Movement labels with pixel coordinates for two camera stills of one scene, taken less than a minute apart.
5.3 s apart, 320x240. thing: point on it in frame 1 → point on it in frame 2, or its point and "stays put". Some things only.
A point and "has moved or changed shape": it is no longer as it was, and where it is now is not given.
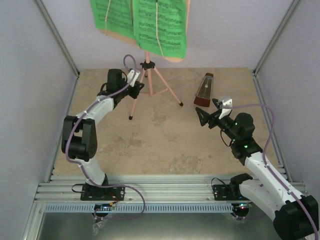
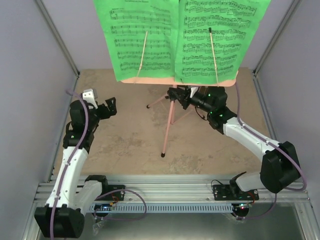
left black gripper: x=137 y=89 → x=112 y=108
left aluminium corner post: x=57 y=37 stays put
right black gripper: x=213 y=117 → x=184 y=99
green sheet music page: x=160 y=27 → x=213 y=38
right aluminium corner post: x=276 y=36 stays put
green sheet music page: x=115 y=15 has moved or changed shape
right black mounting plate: x=227 y=192 stays put
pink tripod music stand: x=156 y=86 → x=171 y=81
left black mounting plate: x=89 y=192 stays put
